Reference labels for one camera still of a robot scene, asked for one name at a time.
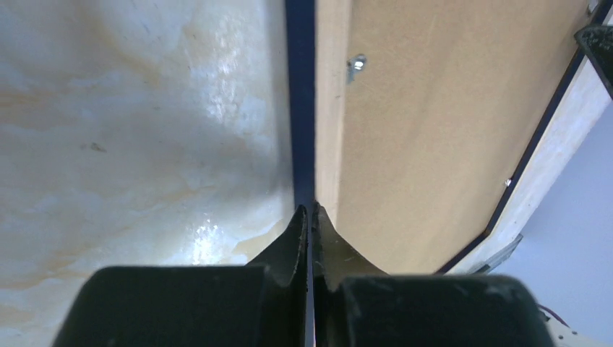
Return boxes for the brown cardboard backing board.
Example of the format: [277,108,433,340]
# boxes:
[336,1,589,273]

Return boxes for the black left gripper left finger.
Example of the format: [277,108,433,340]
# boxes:
[53,207,308,346]

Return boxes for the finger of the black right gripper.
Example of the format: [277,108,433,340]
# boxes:
[574,25,612,98]

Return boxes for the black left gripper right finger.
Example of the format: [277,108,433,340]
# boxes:
[312,205,553,346]

